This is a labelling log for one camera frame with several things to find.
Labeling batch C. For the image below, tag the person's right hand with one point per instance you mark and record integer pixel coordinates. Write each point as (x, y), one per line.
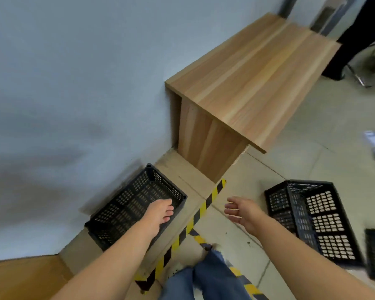
(251, 214)

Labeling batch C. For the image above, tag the person's left hand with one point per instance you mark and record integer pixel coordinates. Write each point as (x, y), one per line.
(154, 215)

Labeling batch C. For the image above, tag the person's right thumb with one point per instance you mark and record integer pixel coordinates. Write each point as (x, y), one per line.
(235, 200)

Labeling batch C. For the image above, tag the person's left fingers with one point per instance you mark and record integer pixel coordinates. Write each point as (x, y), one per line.
(168, 209)

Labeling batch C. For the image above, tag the person's left forearm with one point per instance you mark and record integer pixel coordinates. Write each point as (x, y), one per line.
(112, 265)

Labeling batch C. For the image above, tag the person's right forearm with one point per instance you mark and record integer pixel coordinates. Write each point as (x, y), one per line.
(300, 256)

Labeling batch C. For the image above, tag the blue jeans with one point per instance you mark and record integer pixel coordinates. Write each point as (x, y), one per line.
(212, 278)

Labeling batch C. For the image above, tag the light wooden table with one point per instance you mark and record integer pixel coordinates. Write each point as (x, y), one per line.
(253, 84)

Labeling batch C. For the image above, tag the metal chair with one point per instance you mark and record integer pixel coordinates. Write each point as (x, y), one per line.
(367, 64)

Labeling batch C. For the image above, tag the grey door frame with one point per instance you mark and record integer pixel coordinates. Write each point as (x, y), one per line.
(287, 6)

